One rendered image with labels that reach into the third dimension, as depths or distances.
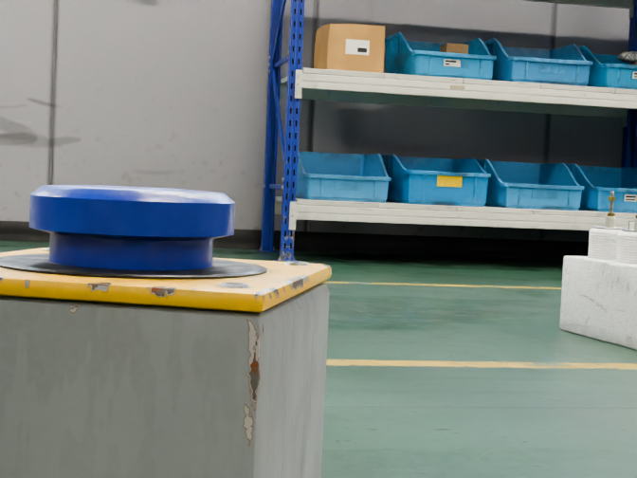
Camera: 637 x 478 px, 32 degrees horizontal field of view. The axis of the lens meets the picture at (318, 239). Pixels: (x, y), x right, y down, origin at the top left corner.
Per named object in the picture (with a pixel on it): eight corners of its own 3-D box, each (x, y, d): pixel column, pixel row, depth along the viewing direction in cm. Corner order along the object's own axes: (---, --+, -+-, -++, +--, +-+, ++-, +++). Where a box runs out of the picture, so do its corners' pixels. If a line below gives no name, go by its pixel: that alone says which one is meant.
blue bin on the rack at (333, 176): (282, 196, 502) (284, 150, 501) (363, 200, 510) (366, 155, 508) (303, 199, 453) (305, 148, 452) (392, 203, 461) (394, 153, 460)
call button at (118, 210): (200, 307, 20) (205, 192, 19) (-10, 293, 20) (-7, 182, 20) (251, 287, 24) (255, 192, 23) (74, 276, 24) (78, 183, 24)
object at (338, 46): (383, 74, 459) (386, 26, 458) (326, 70, 454) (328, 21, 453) (366, 80, 489) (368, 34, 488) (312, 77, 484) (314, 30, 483)
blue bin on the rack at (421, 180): (374, 200, 507) (376, 155, 506) (453, 204, 515) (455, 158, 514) (405, 204, 459) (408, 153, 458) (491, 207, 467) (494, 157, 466)
